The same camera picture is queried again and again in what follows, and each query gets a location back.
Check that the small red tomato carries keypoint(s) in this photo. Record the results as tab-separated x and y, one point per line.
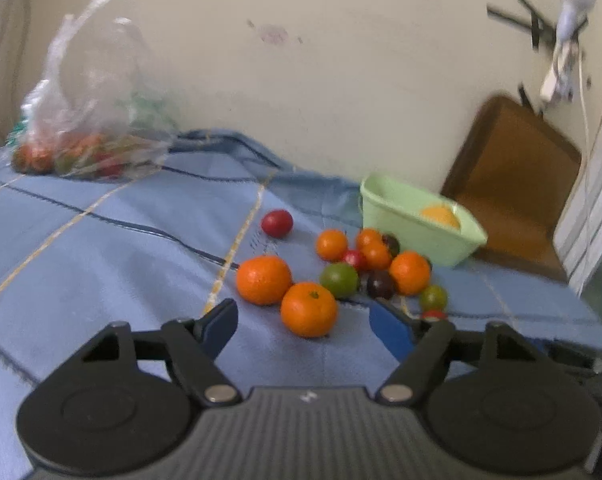
355	259
433	315

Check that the blue checked blanket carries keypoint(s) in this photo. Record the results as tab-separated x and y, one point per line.
106	260

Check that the pile of bagged tomatoes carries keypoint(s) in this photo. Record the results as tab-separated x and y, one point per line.
81	155

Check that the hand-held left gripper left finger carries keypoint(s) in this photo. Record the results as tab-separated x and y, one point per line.
220	327

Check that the dark purple tomato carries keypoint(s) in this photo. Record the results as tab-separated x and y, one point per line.
381	285
392	244

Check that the black wall bracket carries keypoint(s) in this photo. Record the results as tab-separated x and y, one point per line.
533	22

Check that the light green plastic basket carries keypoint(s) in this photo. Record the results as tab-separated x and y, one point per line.
406	230

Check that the orange mandarin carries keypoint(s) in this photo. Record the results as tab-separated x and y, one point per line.
410	272
308	309
263	280

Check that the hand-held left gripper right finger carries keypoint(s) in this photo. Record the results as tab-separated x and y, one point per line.
391	332

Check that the white power strip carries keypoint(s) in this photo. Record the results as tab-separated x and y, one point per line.
557	75

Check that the large yellow citrus fruit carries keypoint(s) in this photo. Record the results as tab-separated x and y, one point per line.
441	216

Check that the clear plastic bag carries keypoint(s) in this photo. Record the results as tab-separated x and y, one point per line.
96	85

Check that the small orange tomato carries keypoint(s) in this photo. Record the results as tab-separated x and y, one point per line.
368	236
377	256
332	245

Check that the green tomato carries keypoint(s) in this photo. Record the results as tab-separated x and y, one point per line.
339	279
433	297

